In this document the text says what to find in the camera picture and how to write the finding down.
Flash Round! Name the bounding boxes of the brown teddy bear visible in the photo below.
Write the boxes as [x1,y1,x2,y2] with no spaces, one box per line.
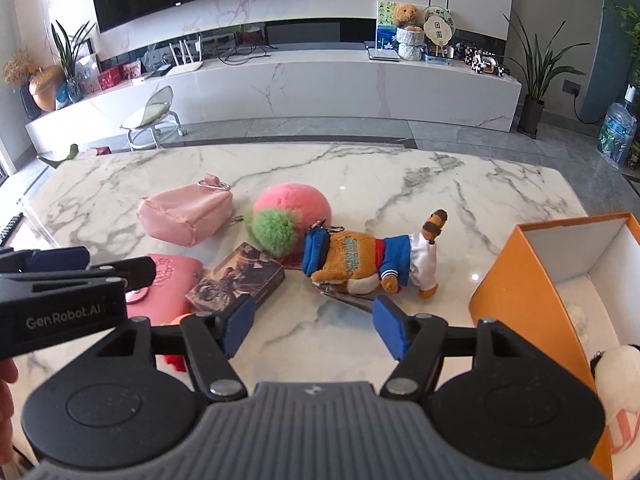
[391,3,424,31]

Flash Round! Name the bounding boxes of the person's left hand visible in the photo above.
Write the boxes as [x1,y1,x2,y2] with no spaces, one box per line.
[0,359,20,461]

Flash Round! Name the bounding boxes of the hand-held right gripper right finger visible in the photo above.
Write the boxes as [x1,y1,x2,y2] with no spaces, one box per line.
[372,296,562,404]

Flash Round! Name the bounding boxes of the white marble tv console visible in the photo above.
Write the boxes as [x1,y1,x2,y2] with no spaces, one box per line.
[25,42,523,157]

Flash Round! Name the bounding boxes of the gold round vase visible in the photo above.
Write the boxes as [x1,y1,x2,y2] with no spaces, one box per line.
[28,65,66,113]

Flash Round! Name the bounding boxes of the brown bear plush keychain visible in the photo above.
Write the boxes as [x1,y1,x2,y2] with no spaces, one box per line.
[301,208,449,302]

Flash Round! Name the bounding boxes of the white wifi router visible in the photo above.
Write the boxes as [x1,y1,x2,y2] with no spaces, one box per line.
[167,35,205,77]

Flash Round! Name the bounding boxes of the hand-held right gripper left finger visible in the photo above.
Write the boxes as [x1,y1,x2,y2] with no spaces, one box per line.
[75,294,257,403]

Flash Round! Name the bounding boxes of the small white swivel chair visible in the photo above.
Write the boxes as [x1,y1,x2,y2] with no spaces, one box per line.
[120,85,189,152]

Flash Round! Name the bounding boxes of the blue water jug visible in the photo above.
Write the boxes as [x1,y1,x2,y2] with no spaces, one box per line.
[597,85,640,167]

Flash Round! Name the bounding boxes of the pink striped white item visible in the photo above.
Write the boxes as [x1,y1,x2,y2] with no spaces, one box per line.
[604,406,640,467]

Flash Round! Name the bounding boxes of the white and black plush toy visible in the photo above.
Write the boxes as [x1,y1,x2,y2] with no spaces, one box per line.
[590,342,640,412]

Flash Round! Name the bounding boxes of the orange cardboard box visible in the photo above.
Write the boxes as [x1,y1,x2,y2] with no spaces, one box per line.
[468,212,640,480]

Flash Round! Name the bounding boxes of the grey laptop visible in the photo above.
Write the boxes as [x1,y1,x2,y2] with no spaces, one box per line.
[365,42,401,63]

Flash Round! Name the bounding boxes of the hanging vine plant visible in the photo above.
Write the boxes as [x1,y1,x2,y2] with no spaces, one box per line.
[570,0,640,86]

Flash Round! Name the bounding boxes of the red gift box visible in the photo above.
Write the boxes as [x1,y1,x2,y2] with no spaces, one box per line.
[97,67,124,92]

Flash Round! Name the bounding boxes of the black cables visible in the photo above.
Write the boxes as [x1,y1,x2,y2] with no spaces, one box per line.
[215,40,279,65]

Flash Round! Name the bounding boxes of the blue and green painting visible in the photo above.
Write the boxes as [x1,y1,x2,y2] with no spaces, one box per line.
[375,0,427,52]

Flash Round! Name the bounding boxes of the green toy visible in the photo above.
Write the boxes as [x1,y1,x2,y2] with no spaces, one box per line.
[37,143,81,170]

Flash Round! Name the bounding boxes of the green plant in glass vase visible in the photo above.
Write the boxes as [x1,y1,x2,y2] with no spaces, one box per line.
[51,20,97,104]

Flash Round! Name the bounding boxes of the black and white checkered ornament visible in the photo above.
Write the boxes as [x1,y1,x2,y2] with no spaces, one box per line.
[462,45,511,77]

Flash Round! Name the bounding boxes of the round decorative fan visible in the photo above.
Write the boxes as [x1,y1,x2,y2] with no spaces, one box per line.
[422,5,456,59]

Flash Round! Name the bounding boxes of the white wrapped flower pot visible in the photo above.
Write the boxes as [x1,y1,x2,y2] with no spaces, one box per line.
[395,27,426,62]

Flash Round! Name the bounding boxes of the dark printed card box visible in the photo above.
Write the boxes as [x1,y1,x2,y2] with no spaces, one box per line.
[185,242,286,317]

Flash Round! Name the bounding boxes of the pink leather card wallet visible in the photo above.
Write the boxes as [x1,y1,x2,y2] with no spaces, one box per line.
[124,253,204,319]

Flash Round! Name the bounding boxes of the tall potted plant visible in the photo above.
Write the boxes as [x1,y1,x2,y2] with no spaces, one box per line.
[502,10,582,139]

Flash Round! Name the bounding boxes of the pink fabric pouch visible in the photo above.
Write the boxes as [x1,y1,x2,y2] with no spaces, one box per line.
[137,174,234,247]

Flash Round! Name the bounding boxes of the dried flower bouquet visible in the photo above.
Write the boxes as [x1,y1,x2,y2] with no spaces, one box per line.
[2,49,44,122]

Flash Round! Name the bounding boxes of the pink and green pom-pom ball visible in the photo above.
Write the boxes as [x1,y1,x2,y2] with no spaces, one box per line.
[244,183,334,255]

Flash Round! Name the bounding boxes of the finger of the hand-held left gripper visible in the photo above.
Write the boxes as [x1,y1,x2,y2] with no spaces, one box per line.
[0,246,90,277]
[35,256,157,294]

